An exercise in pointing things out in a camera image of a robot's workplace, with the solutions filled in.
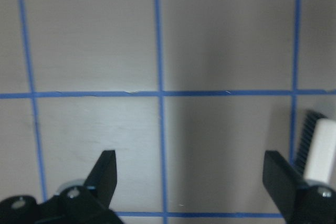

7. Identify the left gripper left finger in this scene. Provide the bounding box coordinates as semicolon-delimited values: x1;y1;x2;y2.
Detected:
1;150;122;223

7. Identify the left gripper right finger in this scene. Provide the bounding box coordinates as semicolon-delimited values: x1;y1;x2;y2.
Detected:
262;151;335;223

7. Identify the white hand brush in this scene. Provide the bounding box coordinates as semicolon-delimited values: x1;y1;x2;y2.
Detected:
295;110;335;184

